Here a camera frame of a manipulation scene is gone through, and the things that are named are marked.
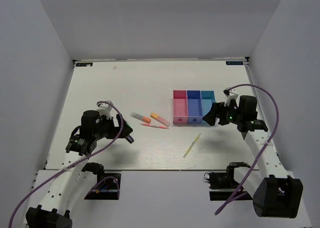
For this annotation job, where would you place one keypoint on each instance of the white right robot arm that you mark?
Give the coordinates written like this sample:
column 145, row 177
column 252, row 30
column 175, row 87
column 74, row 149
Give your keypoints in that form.
column 273, row 191

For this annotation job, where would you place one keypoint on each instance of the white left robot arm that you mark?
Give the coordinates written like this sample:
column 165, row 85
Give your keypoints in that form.
column 78, row 176

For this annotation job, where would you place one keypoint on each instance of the red pink thin pen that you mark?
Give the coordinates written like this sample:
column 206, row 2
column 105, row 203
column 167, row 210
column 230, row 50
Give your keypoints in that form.
column 154, row 126

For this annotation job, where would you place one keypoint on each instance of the light blue storage bin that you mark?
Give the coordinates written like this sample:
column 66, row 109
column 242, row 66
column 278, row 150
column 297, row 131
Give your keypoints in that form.
column 207, row 98

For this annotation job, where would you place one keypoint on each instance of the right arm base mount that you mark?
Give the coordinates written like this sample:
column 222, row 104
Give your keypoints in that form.
column 222, row 184

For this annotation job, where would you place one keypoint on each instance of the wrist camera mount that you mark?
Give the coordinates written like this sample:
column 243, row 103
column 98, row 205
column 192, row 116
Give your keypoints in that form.
column 104, row 109
column 231, row 94

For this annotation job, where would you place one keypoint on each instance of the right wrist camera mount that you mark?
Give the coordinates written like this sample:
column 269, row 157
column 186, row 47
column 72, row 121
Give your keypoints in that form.
column 231, row 94

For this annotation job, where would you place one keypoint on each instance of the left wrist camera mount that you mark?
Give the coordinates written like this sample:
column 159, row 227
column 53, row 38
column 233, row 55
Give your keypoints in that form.
column 104, row 109

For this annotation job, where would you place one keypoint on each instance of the left corner label sticker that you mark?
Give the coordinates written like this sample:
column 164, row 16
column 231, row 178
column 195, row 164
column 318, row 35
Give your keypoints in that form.
column 84, row 64

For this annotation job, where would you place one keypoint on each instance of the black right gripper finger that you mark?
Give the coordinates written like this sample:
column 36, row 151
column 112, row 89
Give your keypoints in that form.
column 222, row 122
column 211, row 116

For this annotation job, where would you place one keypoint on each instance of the corner label sticker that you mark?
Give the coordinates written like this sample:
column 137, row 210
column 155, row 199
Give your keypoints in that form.
column 234, row 63
column 84, row 64

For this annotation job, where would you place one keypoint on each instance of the purple-blue storage bin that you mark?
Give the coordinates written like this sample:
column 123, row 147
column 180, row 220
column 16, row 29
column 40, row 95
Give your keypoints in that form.
column 194, row 104

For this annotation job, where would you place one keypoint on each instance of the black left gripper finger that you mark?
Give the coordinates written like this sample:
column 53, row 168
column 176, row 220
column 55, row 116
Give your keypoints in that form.
column 124, row 127
column 129, row 139

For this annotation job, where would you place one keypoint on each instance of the yellow capped pink highlighter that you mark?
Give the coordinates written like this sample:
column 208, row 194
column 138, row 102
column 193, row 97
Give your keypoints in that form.
column 160, row 119

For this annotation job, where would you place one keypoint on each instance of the pink storage bin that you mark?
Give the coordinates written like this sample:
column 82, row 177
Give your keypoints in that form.
column 180, row 107

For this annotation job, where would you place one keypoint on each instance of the right corner label sticker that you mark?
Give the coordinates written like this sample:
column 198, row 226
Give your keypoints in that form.
column 234, row 63

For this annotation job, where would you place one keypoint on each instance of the yellow thin pen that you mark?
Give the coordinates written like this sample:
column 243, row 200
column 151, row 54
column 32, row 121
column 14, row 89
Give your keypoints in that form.
column 191, row 145

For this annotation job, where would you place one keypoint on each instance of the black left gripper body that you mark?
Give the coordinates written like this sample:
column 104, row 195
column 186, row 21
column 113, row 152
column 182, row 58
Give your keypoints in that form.
column 107, row 128

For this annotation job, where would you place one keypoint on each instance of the orange capped highlighter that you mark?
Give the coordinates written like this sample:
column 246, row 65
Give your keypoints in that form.
column 139, row 117

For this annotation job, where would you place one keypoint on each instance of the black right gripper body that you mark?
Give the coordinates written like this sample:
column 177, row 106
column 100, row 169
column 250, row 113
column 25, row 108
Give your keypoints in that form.
column 232, row 114

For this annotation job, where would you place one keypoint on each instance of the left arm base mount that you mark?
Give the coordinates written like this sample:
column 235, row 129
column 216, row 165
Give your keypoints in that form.
column 107, row 187

